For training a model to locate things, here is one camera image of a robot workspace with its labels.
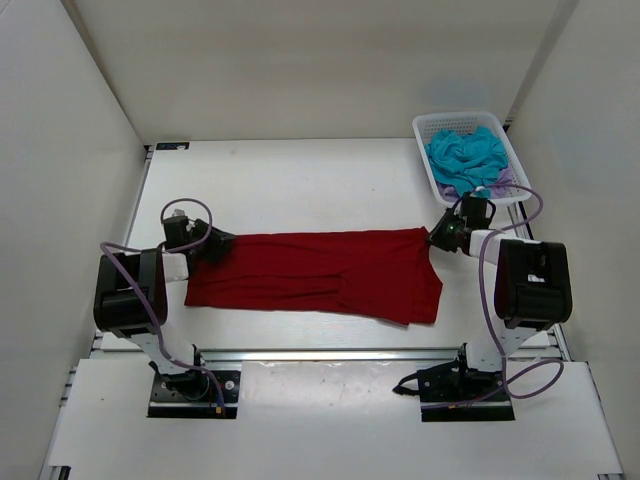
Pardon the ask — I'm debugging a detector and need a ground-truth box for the red t-shirt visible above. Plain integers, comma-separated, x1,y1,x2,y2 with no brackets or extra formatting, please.
184,227,443,326

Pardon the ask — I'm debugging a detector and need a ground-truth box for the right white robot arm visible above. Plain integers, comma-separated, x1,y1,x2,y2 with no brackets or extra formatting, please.
428,193,573,400

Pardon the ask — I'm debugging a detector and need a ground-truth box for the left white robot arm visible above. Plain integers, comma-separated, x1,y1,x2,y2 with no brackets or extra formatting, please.
93,213,235,400

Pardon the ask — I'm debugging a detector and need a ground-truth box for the lavender t-shirt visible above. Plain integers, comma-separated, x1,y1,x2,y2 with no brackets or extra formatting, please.
436,167,515,202

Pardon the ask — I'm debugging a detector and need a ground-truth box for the teal t-shirt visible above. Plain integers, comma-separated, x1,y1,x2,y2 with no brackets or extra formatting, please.
424,126,509,197

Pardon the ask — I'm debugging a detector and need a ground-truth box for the white plastic basket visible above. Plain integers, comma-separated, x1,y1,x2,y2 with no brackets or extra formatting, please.
412,111,530,206

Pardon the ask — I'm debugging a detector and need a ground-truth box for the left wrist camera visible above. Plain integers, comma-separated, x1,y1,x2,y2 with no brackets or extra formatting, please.
166,209,189,223

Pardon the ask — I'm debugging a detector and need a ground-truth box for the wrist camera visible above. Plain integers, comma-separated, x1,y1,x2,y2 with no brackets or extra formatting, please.
166,209,189,223
470,186,491,199

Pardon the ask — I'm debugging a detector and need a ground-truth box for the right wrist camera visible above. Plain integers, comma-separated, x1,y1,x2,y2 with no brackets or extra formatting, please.
470,186,491,199

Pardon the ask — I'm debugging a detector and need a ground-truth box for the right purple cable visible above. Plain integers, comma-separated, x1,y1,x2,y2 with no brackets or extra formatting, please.
452,184,565,400

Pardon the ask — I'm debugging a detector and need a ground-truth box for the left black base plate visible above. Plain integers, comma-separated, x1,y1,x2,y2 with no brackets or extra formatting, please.
147,362,241,419

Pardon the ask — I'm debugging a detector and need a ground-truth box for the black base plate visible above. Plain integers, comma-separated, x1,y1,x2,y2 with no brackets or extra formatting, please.
147,362,241,419
392,362,515,423

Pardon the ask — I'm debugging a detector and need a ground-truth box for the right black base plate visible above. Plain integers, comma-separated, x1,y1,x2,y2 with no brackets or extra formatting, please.
392,362,515,423

